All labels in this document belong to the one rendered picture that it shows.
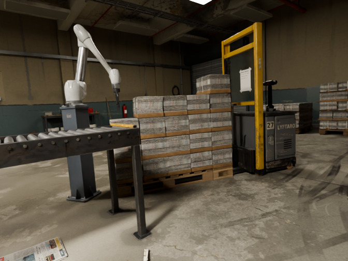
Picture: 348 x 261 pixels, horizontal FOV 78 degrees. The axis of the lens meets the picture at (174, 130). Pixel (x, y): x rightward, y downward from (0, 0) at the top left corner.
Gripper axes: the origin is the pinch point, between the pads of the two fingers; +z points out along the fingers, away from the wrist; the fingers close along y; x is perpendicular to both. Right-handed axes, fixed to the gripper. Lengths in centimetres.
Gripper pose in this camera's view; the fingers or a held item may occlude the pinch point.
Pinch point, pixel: (118, 107)
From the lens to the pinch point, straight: 250.2
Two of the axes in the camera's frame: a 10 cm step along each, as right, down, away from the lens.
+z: 0.7, 9.9, 1.1
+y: -3.4, -0.8, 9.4
